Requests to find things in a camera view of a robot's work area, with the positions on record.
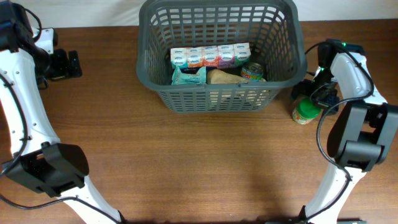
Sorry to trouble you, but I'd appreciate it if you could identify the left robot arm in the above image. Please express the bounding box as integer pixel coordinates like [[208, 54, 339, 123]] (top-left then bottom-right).
[[1, 1, 125, 223]]

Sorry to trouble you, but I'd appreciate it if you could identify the small tin can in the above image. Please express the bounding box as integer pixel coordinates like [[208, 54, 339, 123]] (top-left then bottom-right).
[[241, 62, 264, 81]]

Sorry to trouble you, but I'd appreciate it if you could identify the multipack of tissue packets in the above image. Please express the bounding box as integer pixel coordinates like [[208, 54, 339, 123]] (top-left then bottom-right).
[[170, 42, 251, 68]]

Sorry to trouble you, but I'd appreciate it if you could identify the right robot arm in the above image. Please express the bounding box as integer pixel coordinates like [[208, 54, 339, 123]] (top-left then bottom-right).
[[291, 39, 397, 223]]

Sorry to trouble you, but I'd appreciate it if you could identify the green lid jar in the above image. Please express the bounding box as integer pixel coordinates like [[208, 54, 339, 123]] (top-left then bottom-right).
[[292, 98, 321, 125]]

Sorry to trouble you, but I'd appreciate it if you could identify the grey plastic shopping basket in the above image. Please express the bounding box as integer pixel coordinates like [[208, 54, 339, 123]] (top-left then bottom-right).
[[136, 0, 307, 113]]

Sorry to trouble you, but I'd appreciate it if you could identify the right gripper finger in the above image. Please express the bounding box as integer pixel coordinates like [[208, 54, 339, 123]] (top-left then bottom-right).
[[290, 79, 313, 100], [324, 95, 340, 116]]

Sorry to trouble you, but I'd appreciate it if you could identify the brown paper pouch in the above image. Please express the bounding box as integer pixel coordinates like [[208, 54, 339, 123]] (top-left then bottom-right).
[[206, 68, 268, 103]]

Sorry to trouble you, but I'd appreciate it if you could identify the teal snack wrapper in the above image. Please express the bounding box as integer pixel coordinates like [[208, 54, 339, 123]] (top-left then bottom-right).
[[172, 67, 206, 85]]

